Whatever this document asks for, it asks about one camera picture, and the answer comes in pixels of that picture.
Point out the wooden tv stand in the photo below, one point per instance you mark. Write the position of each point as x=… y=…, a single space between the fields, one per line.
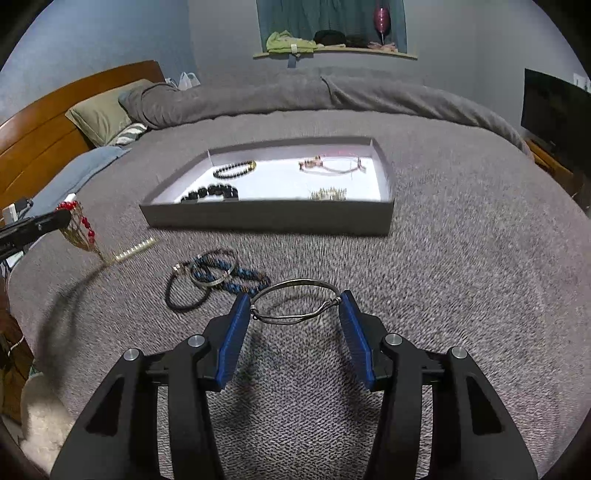
x=573 y=181

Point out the striped pillow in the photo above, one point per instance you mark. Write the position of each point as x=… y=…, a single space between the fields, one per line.
x=128 y=135

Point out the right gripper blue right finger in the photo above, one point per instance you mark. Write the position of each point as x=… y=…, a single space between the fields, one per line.
x=350 y=317

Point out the olive green pillow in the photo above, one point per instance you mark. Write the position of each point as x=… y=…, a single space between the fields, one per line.
x=100 y=118

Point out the white charger plug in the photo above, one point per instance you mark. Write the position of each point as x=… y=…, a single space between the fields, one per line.
x=10 y=215

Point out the black television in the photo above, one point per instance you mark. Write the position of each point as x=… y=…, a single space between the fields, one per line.
x=557 y=112

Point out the grey jewelry tray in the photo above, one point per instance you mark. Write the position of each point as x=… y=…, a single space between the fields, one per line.
x=328 y=186

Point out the wooden headboard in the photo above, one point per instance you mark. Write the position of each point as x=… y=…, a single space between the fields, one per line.
x=39 y=141

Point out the teal curtain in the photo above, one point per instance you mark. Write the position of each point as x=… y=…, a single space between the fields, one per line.
x=304 y=19

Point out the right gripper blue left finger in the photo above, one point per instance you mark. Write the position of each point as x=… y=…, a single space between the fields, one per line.
x=236 y=324

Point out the wooden window sill shelf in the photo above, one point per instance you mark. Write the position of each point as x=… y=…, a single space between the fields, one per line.
x=341 y=50

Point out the grey duvet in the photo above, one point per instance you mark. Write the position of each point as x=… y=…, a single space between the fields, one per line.
x=160 y=106

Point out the pink balloon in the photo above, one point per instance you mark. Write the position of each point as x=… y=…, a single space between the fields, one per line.
x=382 y=18

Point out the white plastic bag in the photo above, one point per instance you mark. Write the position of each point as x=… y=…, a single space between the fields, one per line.
x=186 y=81

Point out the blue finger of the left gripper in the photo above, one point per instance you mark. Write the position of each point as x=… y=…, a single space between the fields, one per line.
x=32 y=228

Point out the silver ring bangle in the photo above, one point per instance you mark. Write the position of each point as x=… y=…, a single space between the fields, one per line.
x=213 y=267

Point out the blue-grey blanket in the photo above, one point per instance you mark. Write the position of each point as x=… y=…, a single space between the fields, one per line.
x=73 y=177

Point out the silver wire bangle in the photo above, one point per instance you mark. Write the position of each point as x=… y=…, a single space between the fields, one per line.
x=294 y=302

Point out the green cloth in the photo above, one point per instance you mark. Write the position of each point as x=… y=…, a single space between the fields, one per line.
x=285 y=43

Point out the black cloth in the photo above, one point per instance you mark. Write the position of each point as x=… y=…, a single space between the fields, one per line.
x=329 y=38

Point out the gold bar hair clip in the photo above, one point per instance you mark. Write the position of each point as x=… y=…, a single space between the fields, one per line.
x=133 y=250

